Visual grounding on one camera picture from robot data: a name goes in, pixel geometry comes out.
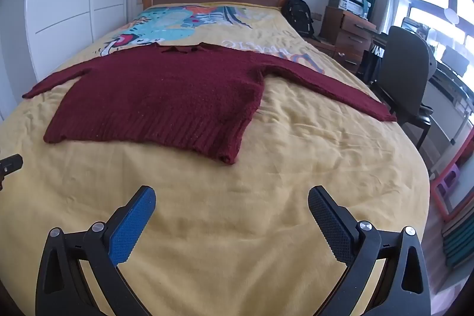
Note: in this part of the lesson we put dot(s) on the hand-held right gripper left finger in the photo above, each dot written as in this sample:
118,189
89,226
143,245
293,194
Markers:
133,227

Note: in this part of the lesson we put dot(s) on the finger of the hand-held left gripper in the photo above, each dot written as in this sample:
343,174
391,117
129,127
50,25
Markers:
11,163

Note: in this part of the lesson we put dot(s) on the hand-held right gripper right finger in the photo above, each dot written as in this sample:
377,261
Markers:
329,227

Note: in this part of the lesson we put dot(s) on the maroon knitted sweater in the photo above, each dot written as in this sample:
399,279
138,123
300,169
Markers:
166,90

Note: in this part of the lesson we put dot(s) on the yellow printed blanket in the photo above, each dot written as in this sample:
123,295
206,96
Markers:
296,168

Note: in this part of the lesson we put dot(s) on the stack of floor mats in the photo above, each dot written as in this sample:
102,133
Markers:
461,242

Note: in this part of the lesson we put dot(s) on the grey office chair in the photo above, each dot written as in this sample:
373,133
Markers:
403,68

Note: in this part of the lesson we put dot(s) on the white desk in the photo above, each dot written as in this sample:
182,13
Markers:
450,86

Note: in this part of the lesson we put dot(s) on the wooden drawer unit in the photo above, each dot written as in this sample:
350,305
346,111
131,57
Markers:
346,32

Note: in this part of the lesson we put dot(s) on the black backpack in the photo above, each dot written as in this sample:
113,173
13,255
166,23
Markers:
298,14

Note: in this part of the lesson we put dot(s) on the round white lamp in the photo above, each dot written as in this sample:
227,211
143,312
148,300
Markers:
451,16

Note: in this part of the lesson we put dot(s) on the red frame stool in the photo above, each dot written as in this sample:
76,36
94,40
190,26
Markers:
444,186

